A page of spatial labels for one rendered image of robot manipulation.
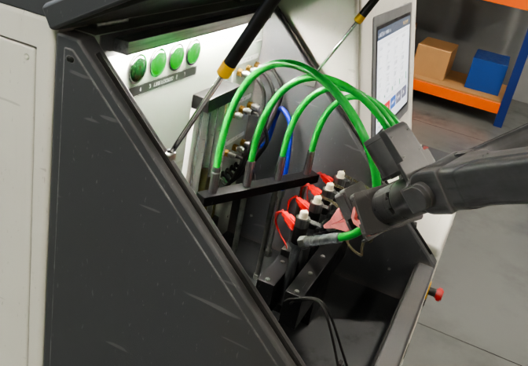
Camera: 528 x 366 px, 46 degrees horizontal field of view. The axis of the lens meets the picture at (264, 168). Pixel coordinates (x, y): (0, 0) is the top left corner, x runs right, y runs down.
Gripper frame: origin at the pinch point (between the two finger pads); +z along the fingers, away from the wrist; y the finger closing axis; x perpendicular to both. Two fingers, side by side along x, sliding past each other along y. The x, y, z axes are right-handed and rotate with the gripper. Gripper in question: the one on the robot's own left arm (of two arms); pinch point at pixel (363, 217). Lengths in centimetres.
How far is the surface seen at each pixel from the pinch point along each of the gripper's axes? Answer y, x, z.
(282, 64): 4.6, -28.9, 1.6
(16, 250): 54, -12, 21
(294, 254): 4.2, 2.0, 25.2
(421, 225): -39, 4, 48
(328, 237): 4.4, 1.5, 5.9
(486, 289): -153, 44, 192
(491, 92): -377, -103, 391
